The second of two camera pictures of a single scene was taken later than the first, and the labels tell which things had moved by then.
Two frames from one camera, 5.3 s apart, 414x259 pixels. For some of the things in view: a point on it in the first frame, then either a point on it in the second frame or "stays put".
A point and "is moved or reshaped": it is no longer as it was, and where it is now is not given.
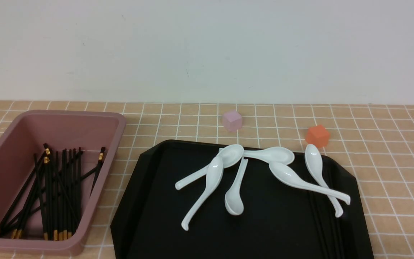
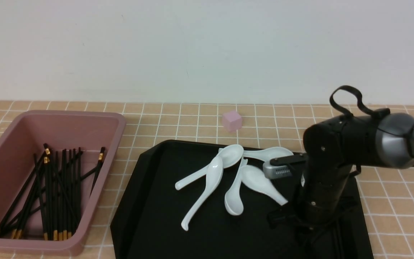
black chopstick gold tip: [100, 163] stays put
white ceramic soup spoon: [230, 155] stays put
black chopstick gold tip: [64, 195] stays put
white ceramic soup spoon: [284, 174] is moved or reshaped
